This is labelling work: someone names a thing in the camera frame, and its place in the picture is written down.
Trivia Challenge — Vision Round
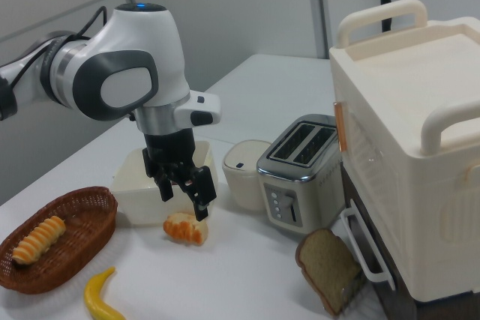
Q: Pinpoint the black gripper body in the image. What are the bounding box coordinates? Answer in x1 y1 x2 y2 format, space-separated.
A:
142 128 198 167

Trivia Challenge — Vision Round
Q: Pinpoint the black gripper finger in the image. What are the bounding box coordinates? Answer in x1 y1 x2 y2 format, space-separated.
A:
175 162 218 223
142 149 176 202

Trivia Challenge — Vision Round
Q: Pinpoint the white open plastic box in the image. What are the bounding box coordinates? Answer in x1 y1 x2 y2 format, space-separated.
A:
111 140 218 227

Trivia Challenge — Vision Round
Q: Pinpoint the orange white toy shrimp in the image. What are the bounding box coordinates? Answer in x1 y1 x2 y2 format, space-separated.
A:
163 211 209 245

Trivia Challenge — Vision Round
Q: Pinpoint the small white lidded bin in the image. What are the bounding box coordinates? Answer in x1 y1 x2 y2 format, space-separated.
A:
222 139 273 211

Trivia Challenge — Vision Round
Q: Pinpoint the brown wicker basket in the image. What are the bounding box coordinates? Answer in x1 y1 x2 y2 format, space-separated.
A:
0 185 119 295

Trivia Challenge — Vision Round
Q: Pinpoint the cream and chrome toaster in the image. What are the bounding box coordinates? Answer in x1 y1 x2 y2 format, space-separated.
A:
256 113 346 235

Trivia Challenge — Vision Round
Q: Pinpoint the yellow banana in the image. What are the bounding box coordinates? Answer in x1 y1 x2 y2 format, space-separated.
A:
83 266 131 320

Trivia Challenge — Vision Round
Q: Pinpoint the striped bread roll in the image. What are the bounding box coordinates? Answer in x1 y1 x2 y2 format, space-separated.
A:
10 215 68 265

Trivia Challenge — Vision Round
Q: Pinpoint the dark brown drawer base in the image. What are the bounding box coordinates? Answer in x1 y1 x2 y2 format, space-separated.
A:
339 164 417 301

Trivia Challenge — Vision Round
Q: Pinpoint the cream toy cabinet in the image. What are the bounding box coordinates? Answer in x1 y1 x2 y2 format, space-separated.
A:
328 0 480 304

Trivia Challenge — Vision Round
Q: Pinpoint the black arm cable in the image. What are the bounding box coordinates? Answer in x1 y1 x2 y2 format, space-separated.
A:
0 6 110 92

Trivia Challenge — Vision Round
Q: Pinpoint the copper cabinet door handle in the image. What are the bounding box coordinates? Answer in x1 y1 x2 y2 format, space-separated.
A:
333 101 348 153

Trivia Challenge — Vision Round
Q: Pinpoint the white drawer handle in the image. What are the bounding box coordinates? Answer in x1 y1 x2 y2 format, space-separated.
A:
340 207 397 292

